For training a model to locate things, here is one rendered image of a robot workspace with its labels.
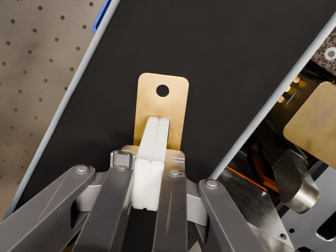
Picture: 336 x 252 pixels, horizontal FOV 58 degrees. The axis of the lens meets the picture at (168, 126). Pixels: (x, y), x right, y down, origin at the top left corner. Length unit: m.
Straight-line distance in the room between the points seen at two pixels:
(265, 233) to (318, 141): 0.12
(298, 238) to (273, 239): 0.16
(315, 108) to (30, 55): 0.61
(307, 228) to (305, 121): 0.23
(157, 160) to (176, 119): 0.09
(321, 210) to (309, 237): 0.05
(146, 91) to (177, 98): 0.02
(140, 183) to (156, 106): 0.09
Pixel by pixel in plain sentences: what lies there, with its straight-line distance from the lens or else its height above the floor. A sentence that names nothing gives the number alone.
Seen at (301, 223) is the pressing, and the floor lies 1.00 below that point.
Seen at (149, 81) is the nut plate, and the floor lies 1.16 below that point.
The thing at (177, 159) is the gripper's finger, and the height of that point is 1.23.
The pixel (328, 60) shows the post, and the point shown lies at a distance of 0.32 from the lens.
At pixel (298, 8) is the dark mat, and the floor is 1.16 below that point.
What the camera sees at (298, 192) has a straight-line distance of 0.36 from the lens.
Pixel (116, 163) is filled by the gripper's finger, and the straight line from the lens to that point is 0.16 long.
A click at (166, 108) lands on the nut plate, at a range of 0.23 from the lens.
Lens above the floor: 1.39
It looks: 69 degrees down
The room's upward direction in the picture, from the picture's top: 173 degrees counter-clockwise
